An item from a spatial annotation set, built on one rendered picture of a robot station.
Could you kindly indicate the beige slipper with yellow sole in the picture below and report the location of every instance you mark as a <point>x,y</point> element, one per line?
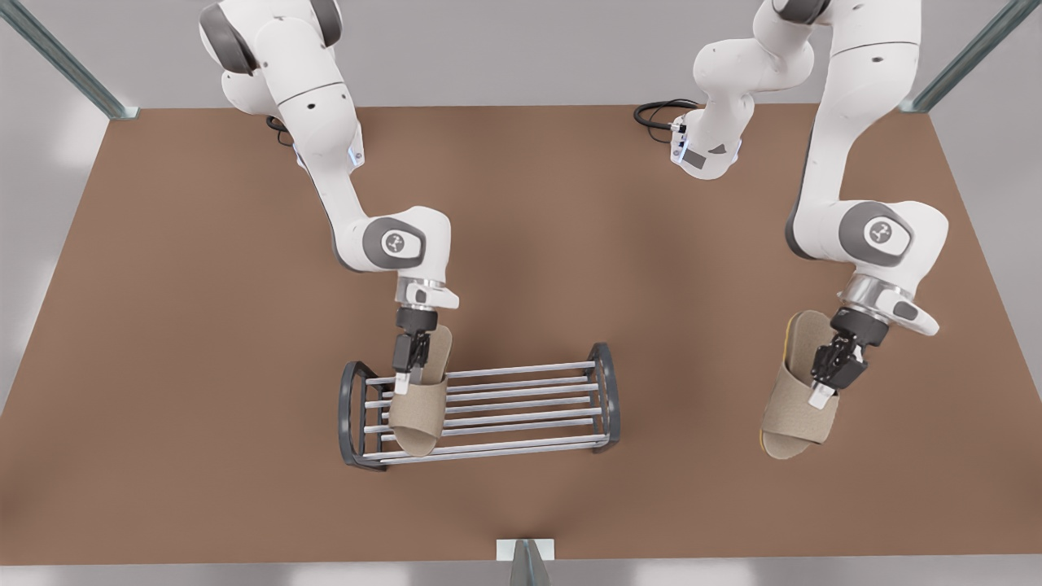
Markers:
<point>419,415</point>
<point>794,411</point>

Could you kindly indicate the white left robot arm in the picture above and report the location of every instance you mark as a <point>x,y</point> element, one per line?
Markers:
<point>855,122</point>

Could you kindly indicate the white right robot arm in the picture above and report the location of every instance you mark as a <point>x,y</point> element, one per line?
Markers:
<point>313,106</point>

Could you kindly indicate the dark metal shoe rack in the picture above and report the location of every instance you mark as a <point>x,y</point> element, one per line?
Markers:
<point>521,399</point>

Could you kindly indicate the silver frame post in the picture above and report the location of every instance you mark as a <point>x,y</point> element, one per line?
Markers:
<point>969,57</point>
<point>65,61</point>
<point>527,563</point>

